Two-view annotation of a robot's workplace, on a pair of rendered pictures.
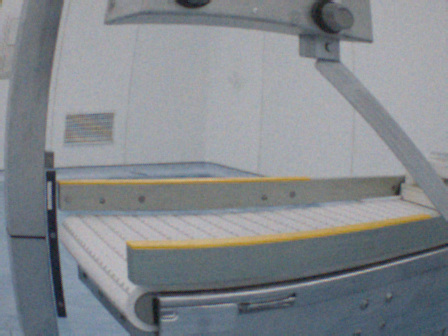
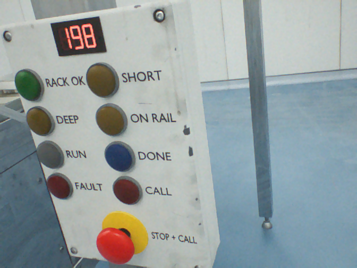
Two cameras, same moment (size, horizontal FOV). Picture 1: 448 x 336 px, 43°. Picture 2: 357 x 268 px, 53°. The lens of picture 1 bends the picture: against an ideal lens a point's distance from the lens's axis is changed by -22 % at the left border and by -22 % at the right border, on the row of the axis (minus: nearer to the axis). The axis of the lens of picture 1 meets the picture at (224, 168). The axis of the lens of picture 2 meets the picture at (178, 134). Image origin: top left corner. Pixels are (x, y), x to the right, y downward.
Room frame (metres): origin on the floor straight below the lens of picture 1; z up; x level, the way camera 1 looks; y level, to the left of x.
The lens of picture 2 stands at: (-0.49, 0.00, 1.09)
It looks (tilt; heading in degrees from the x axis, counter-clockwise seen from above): 21 degrees down; 321
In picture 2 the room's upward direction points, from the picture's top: 9 degrees counter-clockwise
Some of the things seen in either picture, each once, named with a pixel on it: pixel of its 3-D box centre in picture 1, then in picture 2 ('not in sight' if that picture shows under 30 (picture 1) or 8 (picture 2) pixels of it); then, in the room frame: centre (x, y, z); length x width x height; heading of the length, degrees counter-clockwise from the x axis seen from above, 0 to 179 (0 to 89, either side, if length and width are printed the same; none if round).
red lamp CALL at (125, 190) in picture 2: not in sight; (126, 191); (-0.22, -0.15, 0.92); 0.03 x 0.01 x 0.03; 28
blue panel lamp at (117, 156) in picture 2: not in sight; (118, 157); (-0.22, -0.15, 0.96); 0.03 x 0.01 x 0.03; 28
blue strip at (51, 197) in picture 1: (54, 250); not in sight; (0.73, 0.20, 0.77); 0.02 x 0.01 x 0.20; 118
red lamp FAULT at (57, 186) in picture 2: not in sight; (58, 186); (-0.15, -0.11, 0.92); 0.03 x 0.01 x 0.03; 28
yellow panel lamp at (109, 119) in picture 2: not in sight; (110, 120); (-0.22, -0.15, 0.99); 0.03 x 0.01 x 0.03; 28
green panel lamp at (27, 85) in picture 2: not in sight; (27, 85); (-0.15, -0.11, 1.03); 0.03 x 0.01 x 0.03; 28
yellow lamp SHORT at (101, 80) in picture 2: not in sight; (101, 81); (-0.22, -0.15, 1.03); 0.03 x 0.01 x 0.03; 28
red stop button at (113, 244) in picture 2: not in sight; (121, 236); (-0.21, -0.14, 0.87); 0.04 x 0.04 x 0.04; 28
